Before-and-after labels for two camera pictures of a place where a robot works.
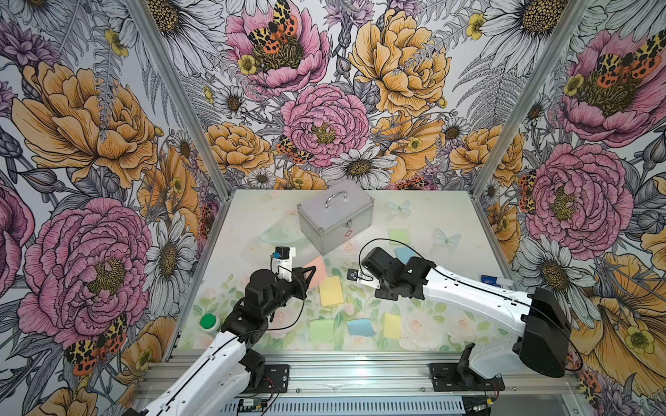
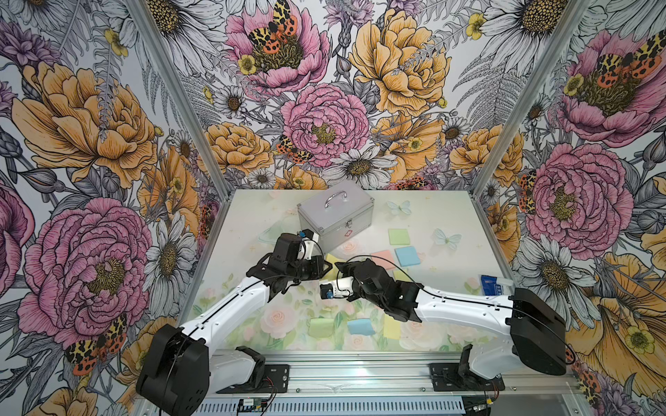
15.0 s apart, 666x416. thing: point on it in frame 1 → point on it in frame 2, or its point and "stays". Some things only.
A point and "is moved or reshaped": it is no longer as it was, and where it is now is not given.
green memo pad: x=401 y=235 stays
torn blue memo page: x=361 y=327 stays
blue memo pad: x=404 y=254 stays
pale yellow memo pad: x=330 y=291 is moved or reshaped
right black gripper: x=381 y=294 → x=347 y=267
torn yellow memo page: x=391 y=326 stays
